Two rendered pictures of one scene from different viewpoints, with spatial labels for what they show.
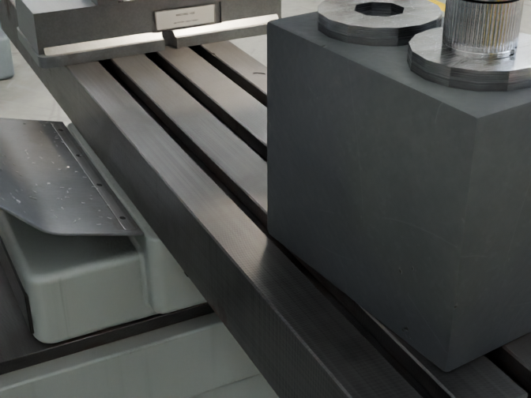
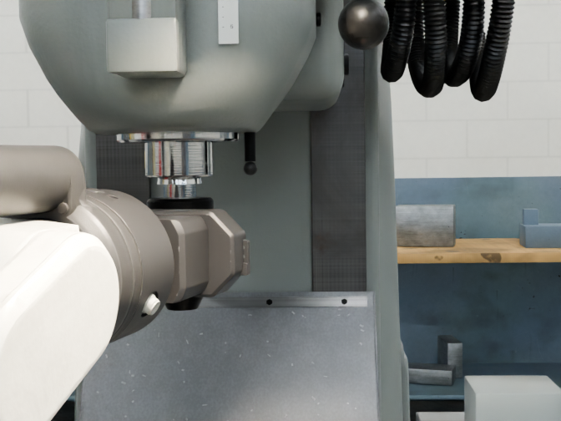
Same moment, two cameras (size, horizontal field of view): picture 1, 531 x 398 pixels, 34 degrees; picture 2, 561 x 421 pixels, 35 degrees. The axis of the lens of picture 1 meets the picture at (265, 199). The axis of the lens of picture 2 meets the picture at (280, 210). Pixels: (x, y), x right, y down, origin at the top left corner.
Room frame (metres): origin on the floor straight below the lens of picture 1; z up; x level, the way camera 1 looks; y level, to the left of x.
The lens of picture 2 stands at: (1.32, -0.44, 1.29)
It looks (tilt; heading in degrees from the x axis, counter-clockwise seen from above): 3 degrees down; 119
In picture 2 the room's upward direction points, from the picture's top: 1 degrees counter-clockwise
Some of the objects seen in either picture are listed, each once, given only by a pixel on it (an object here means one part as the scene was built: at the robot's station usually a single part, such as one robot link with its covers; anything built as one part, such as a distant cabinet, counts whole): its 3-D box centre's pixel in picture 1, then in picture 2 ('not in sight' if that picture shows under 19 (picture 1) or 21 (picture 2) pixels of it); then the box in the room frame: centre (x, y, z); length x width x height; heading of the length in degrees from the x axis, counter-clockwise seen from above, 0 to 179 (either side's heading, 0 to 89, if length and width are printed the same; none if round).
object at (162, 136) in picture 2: not in sight; (179, 136); (0.95, 0.08, 1.31); 0.09 x 0.09 x 0.01
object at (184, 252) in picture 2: not in sight; (121, 263); (0.97, -0.01, 1.23); 0.13 x 0.12 x 0.10; 11
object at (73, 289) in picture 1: (201, 196); not in sight; (0.95, 0.08, 0.85); 0.50 x 0.35 x 0.12; 116
